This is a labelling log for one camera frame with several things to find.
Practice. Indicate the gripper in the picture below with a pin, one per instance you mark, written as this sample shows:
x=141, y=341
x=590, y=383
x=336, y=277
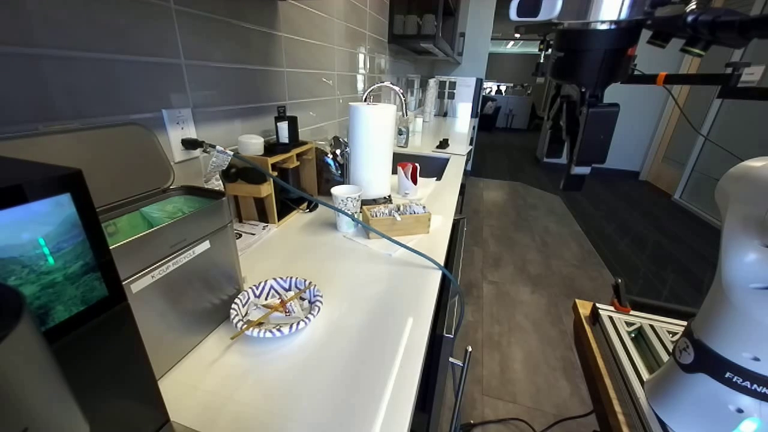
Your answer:
x=594, y=57

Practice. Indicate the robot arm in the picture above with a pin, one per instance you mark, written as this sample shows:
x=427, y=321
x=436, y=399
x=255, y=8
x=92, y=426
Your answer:
x=732, y=312

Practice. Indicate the red and white cup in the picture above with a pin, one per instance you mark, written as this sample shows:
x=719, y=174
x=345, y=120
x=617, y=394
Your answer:
x=408, y=179

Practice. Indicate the patterned paper coffee cup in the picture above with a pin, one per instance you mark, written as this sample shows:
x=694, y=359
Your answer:
x=347, y=207

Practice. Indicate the coffee machine with screen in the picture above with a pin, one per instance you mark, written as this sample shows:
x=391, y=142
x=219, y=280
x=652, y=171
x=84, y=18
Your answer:
x=54, y=270

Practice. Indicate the wooden door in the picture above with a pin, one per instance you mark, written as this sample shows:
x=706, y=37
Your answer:
x=672, y=138

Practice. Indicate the small black object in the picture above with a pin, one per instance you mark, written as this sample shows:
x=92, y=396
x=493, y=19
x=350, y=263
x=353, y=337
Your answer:
x=443, y=144

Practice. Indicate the stack of paper cups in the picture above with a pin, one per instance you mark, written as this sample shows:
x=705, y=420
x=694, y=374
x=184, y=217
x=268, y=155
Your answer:
x=430, y=99

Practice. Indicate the sink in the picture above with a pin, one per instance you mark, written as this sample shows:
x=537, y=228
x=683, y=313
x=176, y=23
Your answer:
x=423, y=165

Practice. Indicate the orange and black clamp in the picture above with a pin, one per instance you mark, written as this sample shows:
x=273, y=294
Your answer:
x=619, y=298

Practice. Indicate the clear soap bottle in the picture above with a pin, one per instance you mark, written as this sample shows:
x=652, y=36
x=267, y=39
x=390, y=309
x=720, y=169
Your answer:
x=402, y=133

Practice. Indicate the row of sachets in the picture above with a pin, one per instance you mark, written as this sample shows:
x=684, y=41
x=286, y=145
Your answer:
x=397, y=210

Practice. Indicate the chrome tap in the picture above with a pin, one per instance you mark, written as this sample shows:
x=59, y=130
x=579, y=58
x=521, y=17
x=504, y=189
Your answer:
x=387, y=87

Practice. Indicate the row of white mugs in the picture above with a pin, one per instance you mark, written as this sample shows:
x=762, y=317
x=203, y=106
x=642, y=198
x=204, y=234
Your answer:
x=414, y=24

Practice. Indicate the wooden sachet tray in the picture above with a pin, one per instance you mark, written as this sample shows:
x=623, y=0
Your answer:
x=399, y=225

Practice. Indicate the white paper towel roll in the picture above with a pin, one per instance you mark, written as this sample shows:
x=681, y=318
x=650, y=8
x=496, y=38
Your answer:
x=372, y=150

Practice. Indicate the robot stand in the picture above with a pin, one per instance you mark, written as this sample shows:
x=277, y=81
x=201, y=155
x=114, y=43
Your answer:
x=624, y=348

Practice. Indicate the dark foil bag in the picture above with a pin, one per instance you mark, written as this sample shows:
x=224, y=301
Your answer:
x=329, y=171

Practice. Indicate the black small appliance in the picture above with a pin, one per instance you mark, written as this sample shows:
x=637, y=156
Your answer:
x=286, y=129

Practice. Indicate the wooden counter organizer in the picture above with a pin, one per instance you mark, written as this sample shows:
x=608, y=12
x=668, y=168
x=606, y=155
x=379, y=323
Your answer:
x=264, y=192

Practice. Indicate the white round lid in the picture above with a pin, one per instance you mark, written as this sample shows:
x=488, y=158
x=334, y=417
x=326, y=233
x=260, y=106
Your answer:
x=251, y=145

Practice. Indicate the heap of used packets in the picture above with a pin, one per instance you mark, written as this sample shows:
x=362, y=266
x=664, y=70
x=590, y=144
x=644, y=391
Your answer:
x=287, y=309

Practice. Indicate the printed paper leaflet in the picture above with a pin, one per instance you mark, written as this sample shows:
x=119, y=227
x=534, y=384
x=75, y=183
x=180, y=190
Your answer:
x=252, y=234

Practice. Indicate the wooden stir stick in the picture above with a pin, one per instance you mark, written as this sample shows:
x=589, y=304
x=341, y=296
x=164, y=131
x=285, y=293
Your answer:
x=273, y=311

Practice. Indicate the blue patterned paper plate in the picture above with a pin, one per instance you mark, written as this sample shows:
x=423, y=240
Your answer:
x=255, y=294

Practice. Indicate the steel recycling bin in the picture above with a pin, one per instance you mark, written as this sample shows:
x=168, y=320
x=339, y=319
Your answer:
x=180, y=270

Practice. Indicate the steel bin lid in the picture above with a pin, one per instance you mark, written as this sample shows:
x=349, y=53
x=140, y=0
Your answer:
x=108, y=162

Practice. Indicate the wall cabinet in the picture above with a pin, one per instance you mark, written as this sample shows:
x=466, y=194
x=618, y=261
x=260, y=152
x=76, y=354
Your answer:
x=426, y=42

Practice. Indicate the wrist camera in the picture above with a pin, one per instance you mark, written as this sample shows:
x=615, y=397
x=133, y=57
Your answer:
x=714, y=27

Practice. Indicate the white wall socket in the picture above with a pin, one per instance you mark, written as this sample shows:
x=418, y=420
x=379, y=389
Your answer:
x=180, y=133

